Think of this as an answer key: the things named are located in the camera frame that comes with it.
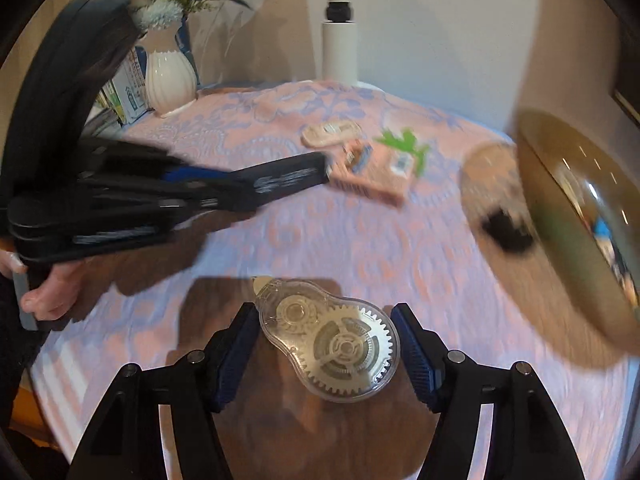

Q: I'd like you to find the white floor lamp pole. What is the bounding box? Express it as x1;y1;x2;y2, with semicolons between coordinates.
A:
321;0;381;91

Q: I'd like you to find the person left hand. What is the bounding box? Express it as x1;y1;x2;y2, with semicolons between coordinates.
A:
1;249;87;322

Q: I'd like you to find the clear correction tape dispenser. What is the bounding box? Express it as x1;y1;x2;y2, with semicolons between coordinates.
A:
253;276;400;403

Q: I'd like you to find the black wall television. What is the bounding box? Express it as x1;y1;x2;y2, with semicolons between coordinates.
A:
613;8;640;126

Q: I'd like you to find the black small object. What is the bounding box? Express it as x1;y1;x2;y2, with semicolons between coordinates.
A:
482;208;535;254

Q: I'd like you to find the green plastic toy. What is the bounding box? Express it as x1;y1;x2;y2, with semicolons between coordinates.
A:
375;128;431;178

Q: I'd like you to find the pink card box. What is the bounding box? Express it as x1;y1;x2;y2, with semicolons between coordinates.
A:
329;140;416;207

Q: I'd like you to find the white ribbed vase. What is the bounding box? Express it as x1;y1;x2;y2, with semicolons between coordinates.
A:
145;50;198;117

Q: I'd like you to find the amber ribbed glass bowl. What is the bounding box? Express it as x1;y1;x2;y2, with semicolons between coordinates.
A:
515;108;639;354

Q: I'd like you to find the pink patterned tablecloth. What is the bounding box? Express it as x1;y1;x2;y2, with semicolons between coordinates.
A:
32;82;634;479

